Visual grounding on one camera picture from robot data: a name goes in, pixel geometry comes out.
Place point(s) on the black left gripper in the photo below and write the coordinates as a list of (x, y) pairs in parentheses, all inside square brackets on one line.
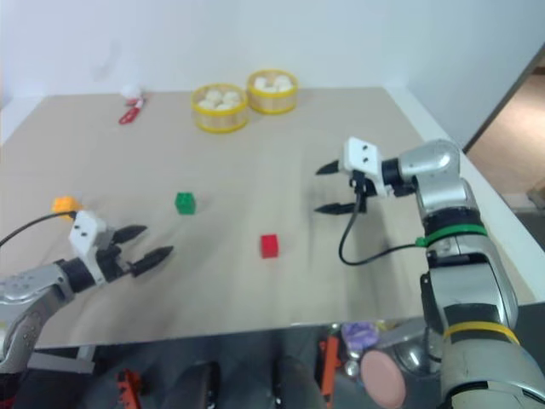
[(111, 262)]

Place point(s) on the purple crumpled object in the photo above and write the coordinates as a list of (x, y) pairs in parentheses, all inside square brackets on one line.
[(359, 334)]

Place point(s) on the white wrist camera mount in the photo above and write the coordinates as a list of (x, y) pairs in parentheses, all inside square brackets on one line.
[(362, 155), (85, 230)]

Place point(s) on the small white object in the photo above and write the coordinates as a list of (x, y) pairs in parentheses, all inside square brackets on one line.
[(131, 90)]

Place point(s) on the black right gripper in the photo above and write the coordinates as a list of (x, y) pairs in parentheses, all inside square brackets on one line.
[(361, 187)]

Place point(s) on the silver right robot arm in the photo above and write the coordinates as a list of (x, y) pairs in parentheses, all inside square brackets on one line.
[(451, 196)]

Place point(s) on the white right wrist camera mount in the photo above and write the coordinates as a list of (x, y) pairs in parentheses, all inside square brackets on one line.
[(362, 155)]

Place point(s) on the red cube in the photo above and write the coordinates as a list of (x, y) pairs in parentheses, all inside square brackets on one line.
[(270, 247)]

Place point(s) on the orange cube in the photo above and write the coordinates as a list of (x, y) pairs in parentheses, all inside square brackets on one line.
[(64, 204)]

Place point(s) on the white steamed bun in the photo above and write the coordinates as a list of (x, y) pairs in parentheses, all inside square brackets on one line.
[(224, 105), (207, 103), (261, 82), (282, 81), (210, 92), (231, 96)]

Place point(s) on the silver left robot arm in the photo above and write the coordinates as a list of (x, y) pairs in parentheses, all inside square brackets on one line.
[(25, 289)]

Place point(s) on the small silver ball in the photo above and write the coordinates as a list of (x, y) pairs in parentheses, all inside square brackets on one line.
[(352, 369)]

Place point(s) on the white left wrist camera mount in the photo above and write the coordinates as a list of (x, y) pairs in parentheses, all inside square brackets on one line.
[(85, 230)]

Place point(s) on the grey metal bracket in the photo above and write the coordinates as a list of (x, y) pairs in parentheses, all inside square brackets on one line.
[(64, 360)]

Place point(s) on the yellow bamboo steamer basket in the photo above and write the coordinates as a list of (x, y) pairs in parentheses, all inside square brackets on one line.
[(219, 119), (272, 102)]

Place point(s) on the green cube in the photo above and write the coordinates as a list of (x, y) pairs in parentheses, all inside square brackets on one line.
[(185, 203)]

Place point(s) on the pink round disc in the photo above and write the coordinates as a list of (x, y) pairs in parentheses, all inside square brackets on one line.
[(383, 379)]

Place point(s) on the orange and black tool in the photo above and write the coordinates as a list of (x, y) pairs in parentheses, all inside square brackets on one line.
[(329, 366), (129, 382)]

